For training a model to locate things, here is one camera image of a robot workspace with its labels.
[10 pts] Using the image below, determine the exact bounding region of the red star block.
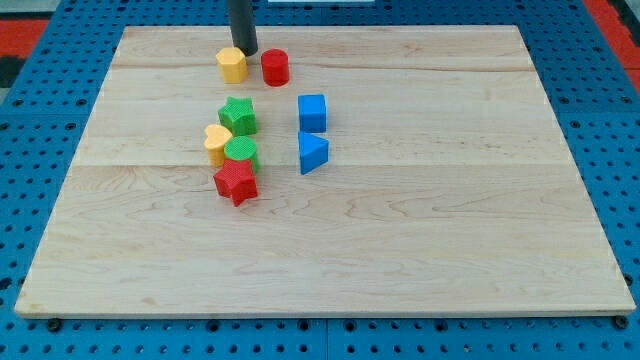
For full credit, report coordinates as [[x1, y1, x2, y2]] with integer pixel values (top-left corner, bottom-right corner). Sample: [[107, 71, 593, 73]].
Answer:
[[213, 159, 258, 207]]

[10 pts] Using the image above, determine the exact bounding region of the green star block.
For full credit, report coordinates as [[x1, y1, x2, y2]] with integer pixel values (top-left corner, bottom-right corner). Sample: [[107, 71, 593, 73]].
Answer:
[[218, 97, 258, 136]]

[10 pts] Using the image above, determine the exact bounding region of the blue triangle block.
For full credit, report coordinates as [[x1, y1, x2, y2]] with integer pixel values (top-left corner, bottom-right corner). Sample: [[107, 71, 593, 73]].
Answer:
[[298, 131, 329, 174]]

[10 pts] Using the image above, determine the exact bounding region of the blue cube block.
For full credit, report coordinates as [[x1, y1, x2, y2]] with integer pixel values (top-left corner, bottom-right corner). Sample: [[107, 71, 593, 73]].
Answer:
[[298, 94, 327, 133]]

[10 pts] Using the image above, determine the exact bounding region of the green cylinder block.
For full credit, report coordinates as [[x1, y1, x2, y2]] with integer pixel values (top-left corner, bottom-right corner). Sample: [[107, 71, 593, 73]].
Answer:
[[224, 136, 260, 174]]

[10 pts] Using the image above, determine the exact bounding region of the yellow heart block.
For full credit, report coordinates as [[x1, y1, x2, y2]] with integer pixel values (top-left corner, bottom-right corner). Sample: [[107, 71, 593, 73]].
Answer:
[[203, 124, 233, 167]]

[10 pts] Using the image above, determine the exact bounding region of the red cylinder block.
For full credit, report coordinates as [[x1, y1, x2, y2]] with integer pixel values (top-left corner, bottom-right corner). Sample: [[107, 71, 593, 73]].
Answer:
[[261, 48, 290, 87]]

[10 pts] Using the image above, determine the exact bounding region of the light wooden board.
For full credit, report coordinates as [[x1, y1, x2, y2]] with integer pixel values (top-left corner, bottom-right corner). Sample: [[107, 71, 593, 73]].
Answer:
[[15, 26, 636, 319]]

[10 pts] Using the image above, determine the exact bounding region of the yellow hexagon block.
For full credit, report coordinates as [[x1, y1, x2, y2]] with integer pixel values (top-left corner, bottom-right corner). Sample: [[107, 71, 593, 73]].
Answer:
[[215, 47, 248, 84]]

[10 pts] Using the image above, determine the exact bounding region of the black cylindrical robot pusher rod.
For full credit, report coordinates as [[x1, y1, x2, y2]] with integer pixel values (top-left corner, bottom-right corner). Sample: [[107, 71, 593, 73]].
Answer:
[[226, 0, 258, 56]]

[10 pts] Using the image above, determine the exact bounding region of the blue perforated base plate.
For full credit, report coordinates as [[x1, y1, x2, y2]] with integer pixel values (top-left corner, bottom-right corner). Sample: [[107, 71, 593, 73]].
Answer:
[[1, 0, 639, 359]]

